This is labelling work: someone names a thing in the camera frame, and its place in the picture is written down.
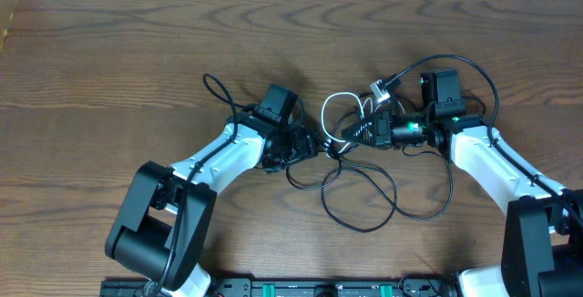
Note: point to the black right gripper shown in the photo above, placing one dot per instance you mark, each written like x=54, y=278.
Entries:
x=381, y=129

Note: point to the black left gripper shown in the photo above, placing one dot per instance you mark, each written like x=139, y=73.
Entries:
x=307, y=147

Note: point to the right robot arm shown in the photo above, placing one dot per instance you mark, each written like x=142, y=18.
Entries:
x=542, y=247

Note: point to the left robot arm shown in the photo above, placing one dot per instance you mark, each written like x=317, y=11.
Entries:
x=162, y=224

